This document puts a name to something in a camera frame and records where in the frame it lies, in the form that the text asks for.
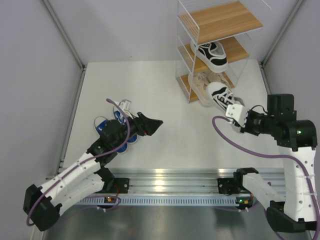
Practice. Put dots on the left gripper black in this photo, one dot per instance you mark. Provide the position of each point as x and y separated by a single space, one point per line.
144 126

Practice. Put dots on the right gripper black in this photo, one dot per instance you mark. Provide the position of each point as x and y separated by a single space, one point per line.
246 128

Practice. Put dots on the black white sneaker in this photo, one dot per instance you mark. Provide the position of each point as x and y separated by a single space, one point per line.
221 96
212 54

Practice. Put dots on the beige lace sneaker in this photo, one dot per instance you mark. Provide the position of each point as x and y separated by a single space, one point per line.
198 83
217 77

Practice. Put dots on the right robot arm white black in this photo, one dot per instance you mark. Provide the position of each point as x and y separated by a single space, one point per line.
298 211

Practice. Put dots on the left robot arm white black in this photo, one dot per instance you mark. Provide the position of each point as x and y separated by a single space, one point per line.
45 204

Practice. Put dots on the blue canvas sneaker inner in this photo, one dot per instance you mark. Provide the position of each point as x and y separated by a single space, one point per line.
121 119

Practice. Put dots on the blue canvas sneaker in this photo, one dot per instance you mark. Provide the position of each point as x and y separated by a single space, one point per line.
99 124
121 119

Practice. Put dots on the blue canvas sneaker outer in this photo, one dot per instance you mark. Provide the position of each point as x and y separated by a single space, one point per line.
99 124

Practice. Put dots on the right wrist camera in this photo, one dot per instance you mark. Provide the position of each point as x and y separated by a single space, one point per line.
237 113

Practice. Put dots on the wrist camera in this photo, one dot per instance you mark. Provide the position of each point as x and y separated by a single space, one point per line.
237 113
125 105

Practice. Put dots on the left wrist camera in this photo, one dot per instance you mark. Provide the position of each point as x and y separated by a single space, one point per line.
125 105

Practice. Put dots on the aluminium mounting rail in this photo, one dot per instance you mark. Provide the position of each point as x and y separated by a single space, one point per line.
173 181

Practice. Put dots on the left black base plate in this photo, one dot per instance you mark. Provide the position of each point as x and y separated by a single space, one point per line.
116 186

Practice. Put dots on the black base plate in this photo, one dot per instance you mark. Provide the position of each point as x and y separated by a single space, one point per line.
116 186
230 186

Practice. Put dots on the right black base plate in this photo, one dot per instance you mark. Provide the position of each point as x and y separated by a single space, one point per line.
230 186

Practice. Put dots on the perforated cable duct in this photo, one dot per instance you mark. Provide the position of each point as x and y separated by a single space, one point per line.
215 200

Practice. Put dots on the white wire wooden shoe shelf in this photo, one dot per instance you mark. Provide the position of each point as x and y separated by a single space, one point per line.
230 26

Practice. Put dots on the right aluminium frame post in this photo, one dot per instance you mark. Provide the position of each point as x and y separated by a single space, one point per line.
296 8

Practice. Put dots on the aluminium frame post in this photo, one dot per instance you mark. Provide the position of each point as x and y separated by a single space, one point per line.
62 32
296 8

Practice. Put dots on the left aluminium frame post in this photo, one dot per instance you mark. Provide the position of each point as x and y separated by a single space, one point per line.
62 32

